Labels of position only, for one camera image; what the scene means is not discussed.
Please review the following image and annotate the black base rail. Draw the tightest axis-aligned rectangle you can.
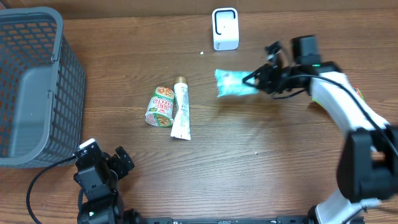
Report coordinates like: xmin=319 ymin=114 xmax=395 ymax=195
xmin=124 ymin=216 xmax=366 ymax=224

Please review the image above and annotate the white tube gold cap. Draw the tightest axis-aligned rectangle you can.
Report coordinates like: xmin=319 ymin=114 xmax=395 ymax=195
xmin=170 ymin=77 xmax=191 ymax=141

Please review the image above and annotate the grey plastic shopping basket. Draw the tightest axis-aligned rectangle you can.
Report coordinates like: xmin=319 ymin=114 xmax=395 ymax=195
xmin=1 ymin=7 xmax=86 ymax=169

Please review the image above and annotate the green snack bag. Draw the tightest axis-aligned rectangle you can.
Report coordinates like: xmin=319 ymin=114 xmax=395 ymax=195
xmin=312 ymin=86 xmax=366 ymax=105

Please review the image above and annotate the green tissue pack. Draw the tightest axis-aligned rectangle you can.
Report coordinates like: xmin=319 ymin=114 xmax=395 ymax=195
xmin=215 ymin=69 xmax=259 ymax=97

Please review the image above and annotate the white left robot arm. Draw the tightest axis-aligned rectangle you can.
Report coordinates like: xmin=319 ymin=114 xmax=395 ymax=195
xmin=73 ymin=146 xmax=147 ymax=224

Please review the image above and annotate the cup noodles container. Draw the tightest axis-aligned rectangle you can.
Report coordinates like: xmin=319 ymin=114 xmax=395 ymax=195
xmin=145 ymin=86 xmax=175 ymax=127

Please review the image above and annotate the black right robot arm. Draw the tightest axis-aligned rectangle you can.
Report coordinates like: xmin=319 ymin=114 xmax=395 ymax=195
xmin=243 ymin=35 xmax=397 ymax=223

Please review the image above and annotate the white barcode scanner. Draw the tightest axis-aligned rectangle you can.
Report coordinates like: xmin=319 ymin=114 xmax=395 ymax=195
xmin=212 ymin=7 xmax=239 ymax=51

